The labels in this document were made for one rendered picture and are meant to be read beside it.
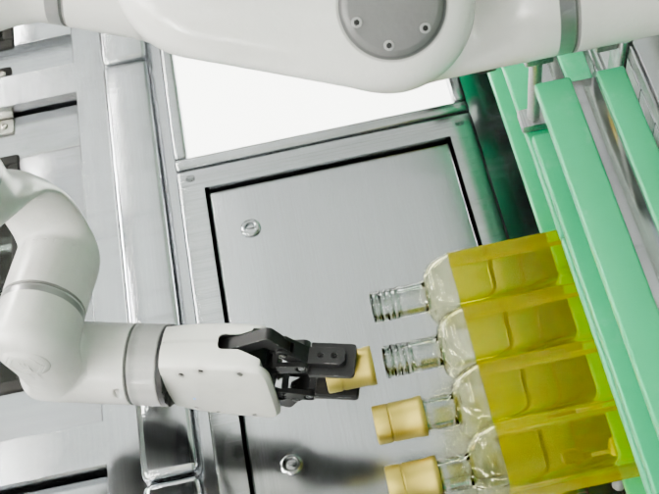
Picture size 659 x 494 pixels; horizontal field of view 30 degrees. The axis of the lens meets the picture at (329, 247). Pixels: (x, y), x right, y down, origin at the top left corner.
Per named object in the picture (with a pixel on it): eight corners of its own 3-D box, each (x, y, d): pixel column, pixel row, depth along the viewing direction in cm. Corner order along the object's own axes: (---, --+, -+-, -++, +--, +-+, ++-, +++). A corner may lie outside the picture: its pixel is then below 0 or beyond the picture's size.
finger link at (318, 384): (288, 409, 113) (361, 412, 112) (283, 394, 111) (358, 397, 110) (292, 377, 115) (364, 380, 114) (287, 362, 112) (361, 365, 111)
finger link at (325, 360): (278, 376, 108) (354, 379, 107) (273, 360, 105) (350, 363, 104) (282, 344, 109) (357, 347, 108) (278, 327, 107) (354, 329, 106)
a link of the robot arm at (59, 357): (-1, 250, 107) (-33, 340, 101) (117, 253, 106) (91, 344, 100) (46, 349, 119) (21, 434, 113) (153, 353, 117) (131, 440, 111)
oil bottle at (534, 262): (638, 241, 116) (418, 287, 116) (644, 207, 112) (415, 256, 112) (657, 290, 113) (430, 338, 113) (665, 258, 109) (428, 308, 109)
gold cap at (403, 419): (418, 387, 107) (368, 397, 107) (425, 411, 104) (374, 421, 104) (424, 419, 109) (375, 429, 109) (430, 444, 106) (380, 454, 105)
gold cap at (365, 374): (371, 357, 112) (324, 367, 112) (368, 338, 109) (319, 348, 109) (379, 391, 110) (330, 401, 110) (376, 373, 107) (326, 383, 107)
